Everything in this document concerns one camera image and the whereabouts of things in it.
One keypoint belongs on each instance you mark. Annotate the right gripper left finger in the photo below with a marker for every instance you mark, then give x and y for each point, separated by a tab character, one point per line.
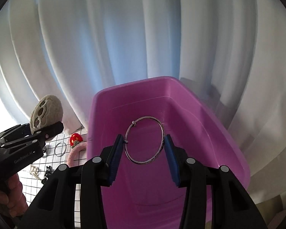
54	205

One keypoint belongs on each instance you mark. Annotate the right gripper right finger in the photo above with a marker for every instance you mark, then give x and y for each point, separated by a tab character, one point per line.
232	207

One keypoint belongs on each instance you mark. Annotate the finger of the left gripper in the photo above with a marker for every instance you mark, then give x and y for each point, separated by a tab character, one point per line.
15	132
45	133

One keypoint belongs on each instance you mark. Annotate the beige plush face clip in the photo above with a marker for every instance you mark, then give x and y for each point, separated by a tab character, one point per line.
47	112

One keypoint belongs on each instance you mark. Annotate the pink fuzzy strawberry headband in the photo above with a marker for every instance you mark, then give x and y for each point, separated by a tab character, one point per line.
77	144

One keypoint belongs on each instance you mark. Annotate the black hair clip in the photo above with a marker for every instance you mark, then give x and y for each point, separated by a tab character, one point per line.
47	174

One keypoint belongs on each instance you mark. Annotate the left human hand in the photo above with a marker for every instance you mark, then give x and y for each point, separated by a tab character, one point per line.
15	201

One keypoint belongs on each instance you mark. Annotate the plain silver bangle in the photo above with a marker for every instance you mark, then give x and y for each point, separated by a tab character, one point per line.
60	149

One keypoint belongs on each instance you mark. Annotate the pink plastic bin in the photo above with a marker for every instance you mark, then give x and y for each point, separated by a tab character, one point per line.
143	194

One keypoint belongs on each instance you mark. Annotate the white curtain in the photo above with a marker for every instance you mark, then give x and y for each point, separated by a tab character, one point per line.
230	53

